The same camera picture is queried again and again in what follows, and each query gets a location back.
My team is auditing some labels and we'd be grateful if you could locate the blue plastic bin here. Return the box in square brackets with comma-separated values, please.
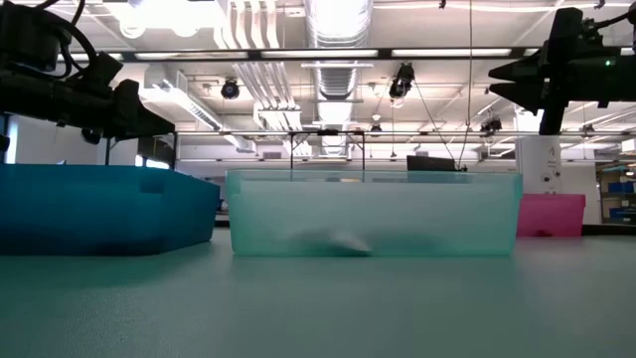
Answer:
[0, 163, 222, 257]

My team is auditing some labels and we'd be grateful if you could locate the background storage shelf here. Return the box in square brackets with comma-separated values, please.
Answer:
[595, 161, 636, 225]

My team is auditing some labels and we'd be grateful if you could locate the white ceiling pipe bundle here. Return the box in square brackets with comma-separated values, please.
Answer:
[213, 0, 304, 131]

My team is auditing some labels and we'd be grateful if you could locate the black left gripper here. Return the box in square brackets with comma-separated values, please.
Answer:
[0, 72, 177, 146]

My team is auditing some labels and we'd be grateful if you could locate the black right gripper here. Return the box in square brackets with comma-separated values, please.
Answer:
[488, 46, 585, 136]

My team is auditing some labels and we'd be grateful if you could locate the white round column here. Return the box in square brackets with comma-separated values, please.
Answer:
[515, 106, 562, 196]

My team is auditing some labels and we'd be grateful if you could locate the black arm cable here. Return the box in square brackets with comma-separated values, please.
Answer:
[580, 9, 636, 36]
[29, 0, 100, 81]

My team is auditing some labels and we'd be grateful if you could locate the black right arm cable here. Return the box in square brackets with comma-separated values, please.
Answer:
[580, 9, 636, 36]

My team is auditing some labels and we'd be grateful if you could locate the pile of loose spoons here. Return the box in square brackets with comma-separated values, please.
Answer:
[0, 228, 636, 358]

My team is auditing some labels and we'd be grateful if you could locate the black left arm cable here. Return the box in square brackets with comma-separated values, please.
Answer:
[29, 0, 100, 81]

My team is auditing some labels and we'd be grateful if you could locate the long ceiling light strip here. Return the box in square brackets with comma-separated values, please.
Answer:
[54, 46, 636, 62]

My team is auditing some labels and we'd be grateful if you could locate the silver round ventilation duct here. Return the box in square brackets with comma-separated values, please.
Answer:
[303, 0, 375, 156]

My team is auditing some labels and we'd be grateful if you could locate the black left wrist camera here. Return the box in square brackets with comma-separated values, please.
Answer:
[81, 49, 125, 90]

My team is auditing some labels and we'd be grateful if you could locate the translucent teal plastic bin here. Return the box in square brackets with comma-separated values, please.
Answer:
[226, 170, 524, 259]

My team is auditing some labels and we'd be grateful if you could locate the dark background monitor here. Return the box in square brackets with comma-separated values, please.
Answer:
[405, 154, 456, 171]

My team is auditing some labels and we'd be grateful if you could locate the pink plastic bin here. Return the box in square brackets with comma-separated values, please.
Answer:
[516, 193, 586, 238]

